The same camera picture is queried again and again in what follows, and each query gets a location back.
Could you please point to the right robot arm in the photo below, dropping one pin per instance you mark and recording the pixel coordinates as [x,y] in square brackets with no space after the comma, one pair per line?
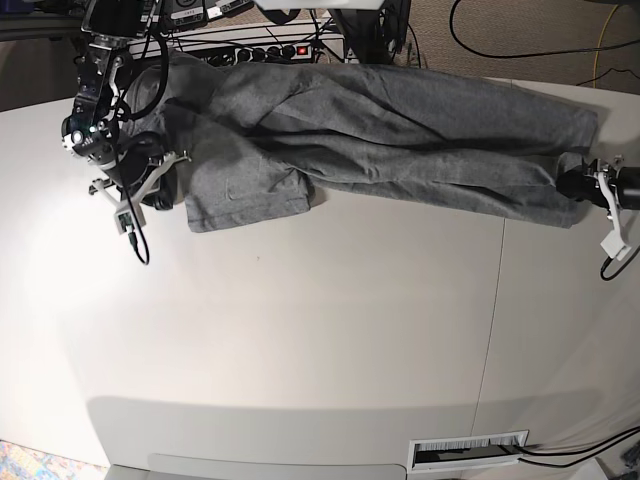
[106,70]

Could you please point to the white power strip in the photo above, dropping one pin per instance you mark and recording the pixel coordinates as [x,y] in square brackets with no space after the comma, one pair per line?
[270,53]

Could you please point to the grey T-shirt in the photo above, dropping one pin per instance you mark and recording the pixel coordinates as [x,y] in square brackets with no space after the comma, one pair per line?
[261,137]

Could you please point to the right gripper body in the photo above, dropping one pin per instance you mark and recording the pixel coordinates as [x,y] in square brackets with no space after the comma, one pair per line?
[127,160]

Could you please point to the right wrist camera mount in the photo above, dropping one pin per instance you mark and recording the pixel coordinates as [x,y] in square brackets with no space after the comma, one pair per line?
[128,215]

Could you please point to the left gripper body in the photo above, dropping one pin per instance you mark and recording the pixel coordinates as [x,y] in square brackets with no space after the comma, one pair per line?
[624,186]

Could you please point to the table cable grommet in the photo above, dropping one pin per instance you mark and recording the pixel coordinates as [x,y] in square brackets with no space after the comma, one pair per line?
[465,453]

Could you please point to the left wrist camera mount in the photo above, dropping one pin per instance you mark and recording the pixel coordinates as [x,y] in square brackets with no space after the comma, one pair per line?
[615,243]

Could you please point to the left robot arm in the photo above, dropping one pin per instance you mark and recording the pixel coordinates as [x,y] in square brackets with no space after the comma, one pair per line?
[634,188]

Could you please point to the white overhead camera mount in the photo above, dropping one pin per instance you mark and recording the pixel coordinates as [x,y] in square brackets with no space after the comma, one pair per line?
[322,4]

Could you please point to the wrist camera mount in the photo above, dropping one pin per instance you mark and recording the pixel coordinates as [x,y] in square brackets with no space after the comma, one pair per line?
[128,215]
[615,243]

